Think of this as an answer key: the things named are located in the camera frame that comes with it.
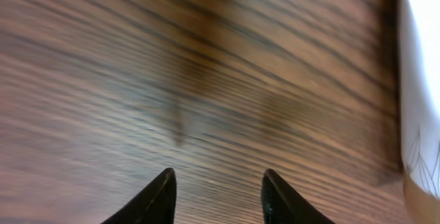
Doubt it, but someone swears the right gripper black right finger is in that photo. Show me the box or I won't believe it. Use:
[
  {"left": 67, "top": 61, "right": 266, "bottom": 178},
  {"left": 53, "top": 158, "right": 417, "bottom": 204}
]
[{"left": 261, "top": 169, "right": 335, "bottom": 224}]

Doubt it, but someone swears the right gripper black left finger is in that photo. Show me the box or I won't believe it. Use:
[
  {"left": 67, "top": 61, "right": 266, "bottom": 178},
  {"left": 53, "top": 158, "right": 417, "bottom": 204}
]
[{"left": 102, "top": 168, "right": 177, "bottom": 224}]

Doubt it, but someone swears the white tube gold cap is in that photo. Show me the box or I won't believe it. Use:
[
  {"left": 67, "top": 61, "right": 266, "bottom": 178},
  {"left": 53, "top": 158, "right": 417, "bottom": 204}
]
[{"left": 399, "top": 0, "right": 439, "bottom": 223}]

